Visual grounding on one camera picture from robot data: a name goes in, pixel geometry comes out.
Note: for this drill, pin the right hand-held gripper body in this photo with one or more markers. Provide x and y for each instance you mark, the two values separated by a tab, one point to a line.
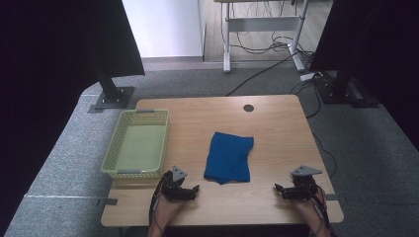
306	190

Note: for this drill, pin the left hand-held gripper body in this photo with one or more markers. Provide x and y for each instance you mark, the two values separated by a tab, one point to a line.
173	191

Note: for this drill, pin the blue t-shirt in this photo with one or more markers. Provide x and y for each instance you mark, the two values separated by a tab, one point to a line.
227	158

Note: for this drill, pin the pale green plastic basket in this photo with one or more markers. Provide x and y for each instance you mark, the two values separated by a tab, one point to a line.
138	148

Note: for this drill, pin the person's right hand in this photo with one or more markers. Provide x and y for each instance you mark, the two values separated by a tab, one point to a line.
311	212

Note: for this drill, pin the person's left hand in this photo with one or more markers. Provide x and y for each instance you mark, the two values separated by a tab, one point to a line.
164	212

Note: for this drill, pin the right black stand base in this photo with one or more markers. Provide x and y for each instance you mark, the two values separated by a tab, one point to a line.
339	89

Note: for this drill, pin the black stand base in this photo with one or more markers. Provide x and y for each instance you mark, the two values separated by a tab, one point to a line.
112	95
339	89

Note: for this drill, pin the white power strip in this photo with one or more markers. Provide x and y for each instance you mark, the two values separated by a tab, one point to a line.
307	77

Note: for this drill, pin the left black stand base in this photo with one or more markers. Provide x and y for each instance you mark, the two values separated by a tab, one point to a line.
112	95

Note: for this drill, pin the black curtain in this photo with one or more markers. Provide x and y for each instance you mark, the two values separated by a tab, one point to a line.
49	65
378	49

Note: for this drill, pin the grey table bracket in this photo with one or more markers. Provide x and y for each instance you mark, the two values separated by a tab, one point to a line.
110	201
332	197

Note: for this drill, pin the white desk frame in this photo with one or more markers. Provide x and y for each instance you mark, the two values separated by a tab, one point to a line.
263	23

